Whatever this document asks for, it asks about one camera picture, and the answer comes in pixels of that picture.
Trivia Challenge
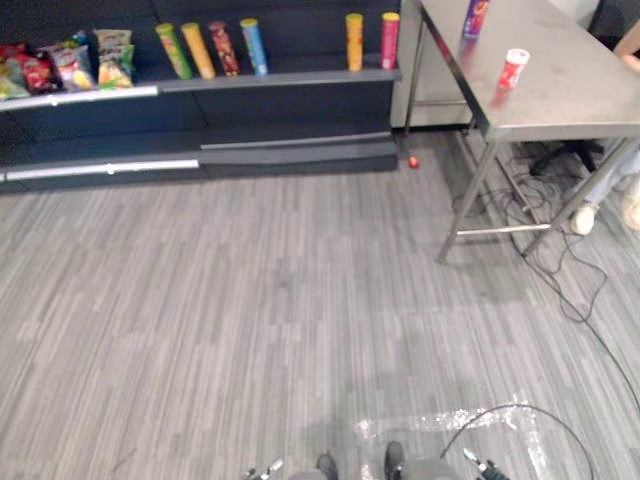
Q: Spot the red white gum container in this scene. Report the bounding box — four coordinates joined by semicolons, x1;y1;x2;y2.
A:
496;47;531;92

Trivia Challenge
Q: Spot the blue chips can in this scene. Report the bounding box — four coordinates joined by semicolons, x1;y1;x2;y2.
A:
239;17;270;77

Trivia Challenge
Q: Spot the pink chips can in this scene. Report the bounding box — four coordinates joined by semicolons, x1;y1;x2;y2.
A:
380;11;402;71

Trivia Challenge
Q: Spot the green chips can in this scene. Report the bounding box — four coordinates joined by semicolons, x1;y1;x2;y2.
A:
154;22;194;81

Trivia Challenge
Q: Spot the stainless steel table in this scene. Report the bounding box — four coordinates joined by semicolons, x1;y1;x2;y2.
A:
402;0;640;264

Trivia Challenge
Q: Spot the black floor cable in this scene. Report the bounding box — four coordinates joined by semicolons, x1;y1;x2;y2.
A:
449;158;640;419

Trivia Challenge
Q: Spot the dark grey shelf unit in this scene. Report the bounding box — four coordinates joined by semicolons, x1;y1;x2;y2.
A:
0;0;404;194

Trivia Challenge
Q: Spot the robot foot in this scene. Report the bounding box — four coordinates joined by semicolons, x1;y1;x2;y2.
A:
316;451;339;480
383;440;407;480

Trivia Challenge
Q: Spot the yellow green chips bag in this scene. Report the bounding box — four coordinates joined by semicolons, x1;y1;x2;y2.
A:
93;29;134;56
96;45;137;91

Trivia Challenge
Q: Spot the yellow chips can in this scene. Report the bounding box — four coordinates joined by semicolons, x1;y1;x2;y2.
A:
344;13;365;73

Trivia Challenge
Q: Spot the person's white shoe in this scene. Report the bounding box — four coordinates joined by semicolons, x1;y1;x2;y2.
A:
570;201;601;237
621;175;640;232

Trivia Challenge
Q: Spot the purple chips can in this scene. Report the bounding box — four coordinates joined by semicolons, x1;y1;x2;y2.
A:
461;0;492;41

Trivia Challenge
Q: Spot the silver multicolour chips bag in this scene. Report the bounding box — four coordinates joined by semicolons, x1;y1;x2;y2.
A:
45;44;97;93

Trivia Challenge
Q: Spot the silver shelf price rail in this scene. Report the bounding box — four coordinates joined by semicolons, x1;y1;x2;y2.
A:
0;85;160;113
0;159;201;183

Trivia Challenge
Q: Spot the person's leg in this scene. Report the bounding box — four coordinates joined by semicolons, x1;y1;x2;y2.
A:
583;142;640;207

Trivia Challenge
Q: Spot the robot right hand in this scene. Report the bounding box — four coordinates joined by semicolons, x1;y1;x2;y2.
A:
461;446;511;480

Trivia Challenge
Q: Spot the orange chips can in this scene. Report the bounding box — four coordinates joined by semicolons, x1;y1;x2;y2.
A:
180;22;218;81

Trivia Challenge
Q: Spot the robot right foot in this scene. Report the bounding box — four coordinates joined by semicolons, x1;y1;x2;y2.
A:
383;440;407;480

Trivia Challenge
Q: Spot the dark red chips can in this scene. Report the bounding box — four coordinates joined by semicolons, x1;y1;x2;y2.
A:
207;20;243;78

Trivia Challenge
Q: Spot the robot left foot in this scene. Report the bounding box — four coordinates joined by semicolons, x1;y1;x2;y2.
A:
316;451;339;480

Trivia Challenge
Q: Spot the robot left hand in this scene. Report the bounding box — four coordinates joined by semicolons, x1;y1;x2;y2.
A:
241;457;285;480

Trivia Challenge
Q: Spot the white cabinet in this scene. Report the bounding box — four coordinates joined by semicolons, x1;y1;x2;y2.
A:
389;0;477;131

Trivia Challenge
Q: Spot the black office chair base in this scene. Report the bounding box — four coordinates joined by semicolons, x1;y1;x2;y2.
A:
529;141;605;177

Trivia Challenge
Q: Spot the black robot tether cable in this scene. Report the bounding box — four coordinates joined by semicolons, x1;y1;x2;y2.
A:
439;403;597;480

